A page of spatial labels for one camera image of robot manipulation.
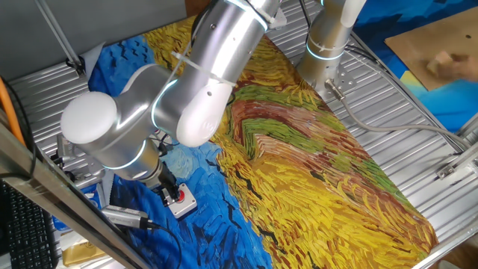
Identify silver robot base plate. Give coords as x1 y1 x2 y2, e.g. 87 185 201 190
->
317 66 358 99

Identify white box red mushroom button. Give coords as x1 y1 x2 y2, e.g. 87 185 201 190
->
166 182 198 220

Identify grey base hose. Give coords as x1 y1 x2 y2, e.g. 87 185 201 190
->
323 78 472 151

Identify thin metal rod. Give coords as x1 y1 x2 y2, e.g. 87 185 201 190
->
34 0 85 74

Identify black camera cable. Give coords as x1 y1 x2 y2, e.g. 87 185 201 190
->
149 223 183 269

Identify blue tissue pack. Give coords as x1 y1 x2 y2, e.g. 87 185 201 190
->
52 182 102 232

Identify orange cable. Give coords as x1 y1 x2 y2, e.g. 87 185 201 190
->
0 76 26 147

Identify black keyboard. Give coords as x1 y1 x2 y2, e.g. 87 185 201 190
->
0 181 60 269

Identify brown cardboard sheet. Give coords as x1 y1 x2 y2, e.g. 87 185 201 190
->
384 6 478 93

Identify blue painted cloth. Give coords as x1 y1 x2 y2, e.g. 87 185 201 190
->
350 0 478 134

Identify aluminium frame beam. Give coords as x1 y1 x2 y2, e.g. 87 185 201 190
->
0 123 152 269

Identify small wooden block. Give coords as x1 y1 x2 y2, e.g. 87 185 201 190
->
426 51 453 78

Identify metal corner bracket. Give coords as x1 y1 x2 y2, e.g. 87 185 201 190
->
435 164 456 180

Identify silver exterior camera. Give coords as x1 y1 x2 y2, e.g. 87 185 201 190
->
100 204 160 231

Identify person hand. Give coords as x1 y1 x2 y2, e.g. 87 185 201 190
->
442 54 478 83

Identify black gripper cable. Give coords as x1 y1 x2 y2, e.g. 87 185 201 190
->
149 131 181 158

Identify black base cable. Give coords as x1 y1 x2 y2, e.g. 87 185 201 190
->
344 43 381 65

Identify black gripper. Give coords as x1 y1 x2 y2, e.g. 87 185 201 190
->
157 162 183 208

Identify thin black wall cable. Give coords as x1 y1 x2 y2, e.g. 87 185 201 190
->
0 77 37 181

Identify Van Gogh painting tablecloth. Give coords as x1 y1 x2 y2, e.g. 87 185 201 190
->
87 14 440 269

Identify white zip tie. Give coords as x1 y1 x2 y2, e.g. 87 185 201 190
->
170 51 238 87

